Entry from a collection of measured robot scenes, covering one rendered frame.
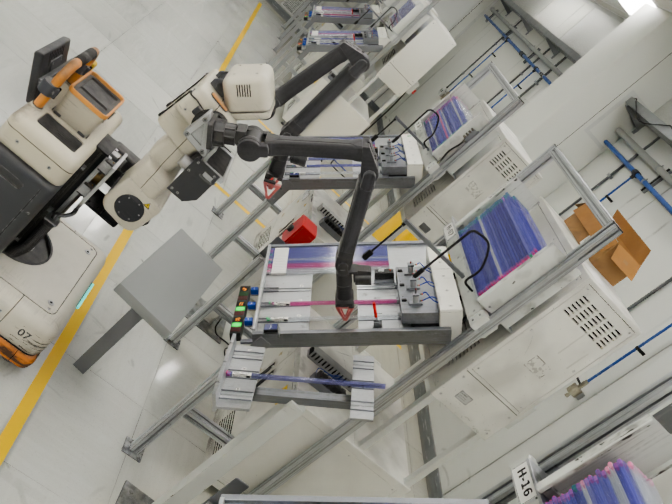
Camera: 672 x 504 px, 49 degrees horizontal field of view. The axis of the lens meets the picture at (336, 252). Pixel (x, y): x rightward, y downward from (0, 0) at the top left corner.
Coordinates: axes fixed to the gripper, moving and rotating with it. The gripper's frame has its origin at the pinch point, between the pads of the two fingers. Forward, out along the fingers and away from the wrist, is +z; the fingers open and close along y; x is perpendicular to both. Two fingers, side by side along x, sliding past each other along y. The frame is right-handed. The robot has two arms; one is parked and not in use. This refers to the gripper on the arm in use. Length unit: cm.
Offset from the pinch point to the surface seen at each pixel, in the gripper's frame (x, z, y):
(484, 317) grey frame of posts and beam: -48, -8, -14
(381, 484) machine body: -13, 74, -10
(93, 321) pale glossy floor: 109, 24, 37
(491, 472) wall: -79, 163, 85
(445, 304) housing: -36.1, -7.3, -3.8
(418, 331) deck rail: -26.1, 0.0, -9.8
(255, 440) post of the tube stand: 30, 19, -44
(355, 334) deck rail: -3.7, 0.7, -10.0
